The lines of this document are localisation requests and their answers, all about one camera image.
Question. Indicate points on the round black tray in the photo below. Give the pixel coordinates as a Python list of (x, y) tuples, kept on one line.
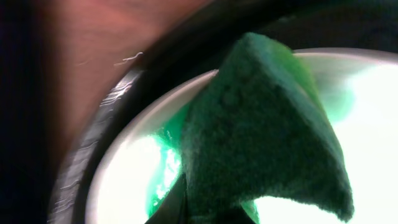
[(350, 28)]

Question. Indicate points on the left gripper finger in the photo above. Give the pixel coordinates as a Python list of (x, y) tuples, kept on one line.
[(173, 209)]

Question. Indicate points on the green scouring sponge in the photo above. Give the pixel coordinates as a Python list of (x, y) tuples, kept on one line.
[(258, 129)]

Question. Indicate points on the white plate with green stain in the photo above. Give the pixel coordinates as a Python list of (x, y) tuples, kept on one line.
[(139, 168)]

